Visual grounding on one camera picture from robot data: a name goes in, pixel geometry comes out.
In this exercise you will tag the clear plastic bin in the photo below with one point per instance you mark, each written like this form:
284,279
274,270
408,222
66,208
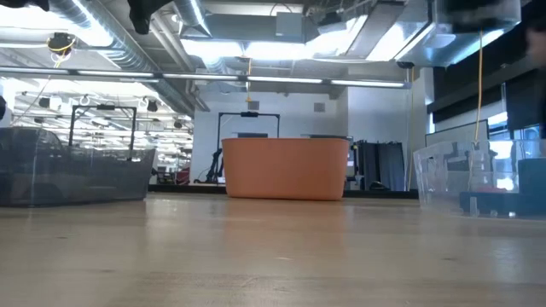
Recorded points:
443,187

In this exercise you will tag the dark grey curtain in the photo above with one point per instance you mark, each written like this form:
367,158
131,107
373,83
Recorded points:
384,166

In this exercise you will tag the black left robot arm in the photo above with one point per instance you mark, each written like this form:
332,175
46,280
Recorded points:
25,3

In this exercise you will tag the smoky dark plastic bin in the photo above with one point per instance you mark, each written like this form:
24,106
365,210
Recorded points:
64,179

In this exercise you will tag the long ceiling light strip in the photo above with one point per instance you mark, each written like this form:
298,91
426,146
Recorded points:
200,77

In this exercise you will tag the black station frame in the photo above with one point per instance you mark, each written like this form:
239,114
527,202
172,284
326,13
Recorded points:
104,107
249,114

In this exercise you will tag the black background robot arm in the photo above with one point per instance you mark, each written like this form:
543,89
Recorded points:
214,164

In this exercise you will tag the silver ventilation duct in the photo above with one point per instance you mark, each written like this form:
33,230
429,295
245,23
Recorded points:
115,42

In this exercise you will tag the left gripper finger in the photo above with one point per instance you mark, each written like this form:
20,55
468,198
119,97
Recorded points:
143,15

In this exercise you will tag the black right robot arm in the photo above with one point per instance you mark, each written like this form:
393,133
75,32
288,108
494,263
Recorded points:
482,15

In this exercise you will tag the black aluminium table frame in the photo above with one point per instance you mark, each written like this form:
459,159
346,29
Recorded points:
384,194

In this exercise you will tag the orange plastic bin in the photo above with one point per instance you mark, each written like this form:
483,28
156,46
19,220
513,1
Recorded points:
286,170

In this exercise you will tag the black dome object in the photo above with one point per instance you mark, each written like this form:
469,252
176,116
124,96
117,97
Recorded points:
377,186

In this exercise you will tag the grey ceiling box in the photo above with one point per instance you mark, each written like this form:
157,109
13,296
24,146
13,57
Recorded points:
290,25

